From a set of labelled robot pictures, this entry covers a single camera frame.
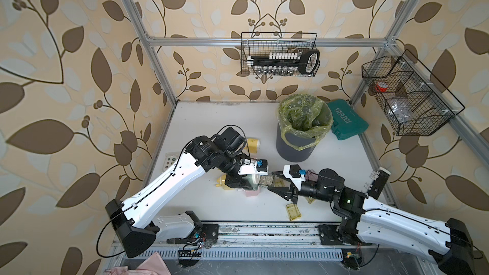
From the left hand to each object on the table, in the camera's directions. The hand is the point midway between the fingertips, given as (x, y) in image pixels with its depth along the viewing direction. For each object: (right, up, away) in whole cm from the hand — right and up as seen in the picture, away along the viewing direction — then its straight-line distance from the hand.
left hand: (249, 173), depth 67 cm
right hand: (+8, -2, 0) cm, 8 cm away
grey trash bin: (+20, +2, +30) cm, 36 cm away
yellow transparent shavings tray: (+11, -4, +1) cm, 12 cm away
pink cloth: (-35, -34, +2) cm, 49 cm away
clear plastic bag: (+59, +23, +6) cm, 63 cm away
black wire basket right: (+64, +26, +6) cm, 69 cm away
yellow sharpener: (+2, +7, +27) cm, 28 cm away
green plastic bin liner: (+25, +21, +20) cm, 38 cm away
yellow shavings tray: (+19, -20, +14) cm, 31 cm away
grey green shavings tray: (+6, -2, 0) cm, 6 cm away
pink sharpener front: (-1, -14, +17) cm, 22 cm away
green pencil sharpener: (+2, 0, -6) cm, 6 cm away
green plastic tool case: (+54, +18, +38) cm, 69 cm away
